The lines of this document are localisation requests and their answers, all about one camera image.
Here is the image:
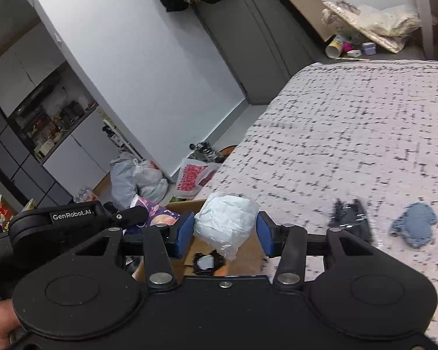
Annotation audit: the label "white lower cabinet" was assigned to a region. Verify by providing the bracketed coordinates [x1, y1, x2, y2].
[41, 105, 124, 190]

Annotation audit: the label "purple printed soft packet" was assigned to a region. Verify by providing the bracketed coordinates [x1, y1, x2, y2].
[126, 194, 185, 236]

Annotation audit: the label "blue-grey knitted mitten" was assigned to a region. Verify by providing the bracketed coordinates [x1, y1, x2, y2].
[388, 202, 438, 249]

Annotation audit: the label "beige tote bag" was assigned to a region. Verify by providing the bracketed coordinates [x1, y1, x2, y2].
[321, 0, 423, 54]

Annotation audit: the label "white stick handle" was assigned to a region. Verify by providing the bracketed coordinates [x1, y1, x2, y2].
[102, 116, 140, 161]

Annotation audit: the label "red-printed plastic bag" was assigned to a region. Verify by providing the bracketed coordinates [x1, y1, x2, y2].
[175, 157, 222, 198]

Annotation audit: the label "black tangled gear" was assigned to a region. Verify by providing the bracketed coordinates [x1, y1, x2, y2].
[190, 141, 225, 163]

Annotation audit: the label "black lace scrunchie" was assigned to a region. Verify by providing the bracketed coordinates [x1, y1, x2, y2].
[192, 250, 226, 277]

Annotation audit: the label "brown cardboard box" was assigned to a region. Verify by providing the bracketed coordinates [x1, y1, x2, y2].
[133, 198, 279, 282]

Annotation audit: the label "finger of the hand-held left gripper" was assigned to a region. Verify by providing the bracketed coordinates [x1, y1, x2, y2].
[104, 206, 149, 227]

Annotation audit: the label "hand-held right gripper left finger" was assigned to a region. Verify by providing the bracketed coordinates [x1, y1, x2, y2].
[73, 212, 195, 291]

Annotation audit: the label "dark tall cabinet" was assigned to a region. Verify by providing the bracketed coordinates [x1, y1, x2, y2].
[0, 98, 74, 213]

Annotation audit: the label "large grey plastic bag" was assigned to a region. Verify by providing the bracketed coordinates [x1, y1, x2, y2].
[109, 151, 147, 211]

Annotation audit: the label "tied white plastic bag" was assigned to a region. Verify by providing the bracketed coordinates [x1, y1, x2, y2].
[133, 158, 169, 204]

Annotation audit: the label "dark grey wardrobe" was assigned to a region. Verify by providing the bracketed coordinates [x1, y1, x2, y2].
[193, 0, 326, 105]

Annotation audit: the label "black patterned pouch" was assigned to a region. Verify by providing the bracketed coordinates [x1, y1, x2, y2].
[327, 197, 376, 245]

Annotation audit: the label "colourful snack packets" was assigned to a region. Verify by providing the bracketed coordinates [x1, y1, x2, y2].
[0, 189, 16, 235]

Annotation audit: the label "white black-patterned bedspread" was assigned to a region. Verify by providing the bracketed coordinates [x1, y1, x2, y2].
[195, 59, 438, 350]

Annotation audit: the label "pale blue soft bundle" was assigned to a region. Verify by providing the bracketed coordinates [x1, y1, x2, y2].
[193, 191, 260, 262]

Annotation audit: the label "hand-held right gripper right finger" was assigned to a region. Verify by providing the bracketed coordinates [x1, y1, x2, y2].
[256, 211, 385, 293]

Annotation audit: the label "paper cup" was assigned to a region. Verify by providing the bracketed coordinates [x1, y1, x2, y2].
[325, 34, 346, 59]

